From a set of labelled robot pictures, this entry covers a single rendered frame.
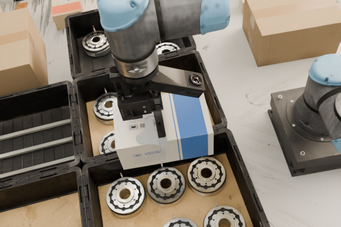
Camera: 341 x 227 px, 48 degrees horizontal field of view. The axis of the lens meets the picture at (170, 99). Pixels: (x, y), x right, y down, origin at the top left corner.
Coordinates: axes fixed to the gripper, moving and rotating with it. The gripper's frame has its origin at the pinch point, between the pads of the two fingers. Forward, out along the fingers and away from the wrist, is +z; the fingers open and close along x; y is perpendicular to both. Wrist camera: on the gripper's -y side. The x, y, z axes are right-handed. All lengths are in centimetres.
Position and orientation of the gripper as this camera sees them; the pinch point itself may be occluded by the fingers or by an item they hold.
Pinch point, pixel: (162, 123)
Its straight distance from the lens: 83.2
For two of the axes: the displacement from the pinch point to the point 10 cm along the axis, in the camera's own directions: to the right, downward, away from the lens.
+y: -9.8, 1.7, -0.1
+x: 1.4, 7.9, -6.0
